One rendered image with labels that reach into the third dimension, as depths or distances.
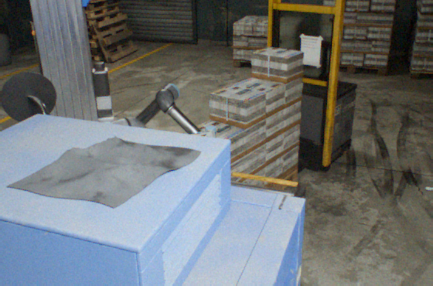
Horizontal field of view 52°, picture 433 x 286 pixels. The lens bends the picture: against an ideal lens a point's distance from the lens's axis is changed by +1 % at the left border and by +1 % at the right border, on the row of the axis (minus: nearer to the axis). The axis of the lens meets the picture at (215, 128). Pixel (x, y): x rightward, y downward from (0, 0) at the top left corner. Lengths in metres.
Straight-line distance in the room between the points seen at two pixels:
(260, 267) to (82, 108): 1.83
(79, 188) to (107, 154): 0.12
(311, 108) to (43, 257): 3.97
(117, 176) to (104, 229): 0.15
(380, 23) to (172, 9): 4.89
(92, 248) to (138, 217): 0.09
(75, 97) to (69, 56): 0.23
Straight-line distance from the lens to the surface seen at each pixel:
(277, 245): 1.07
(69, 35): 2.53
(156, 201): 0.86
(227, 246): 1.07
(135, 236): 0.77
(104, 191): 0.90
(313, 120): 4.67
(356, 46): 8.17
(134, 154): 1.00
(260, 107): 3.62
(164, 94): 2.85
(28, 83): 1.54
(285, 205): 1.21
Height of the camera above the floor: 2.20
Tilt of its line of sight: 23 degrees down
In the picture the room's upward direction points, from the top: 1 degrees counter-clockwise
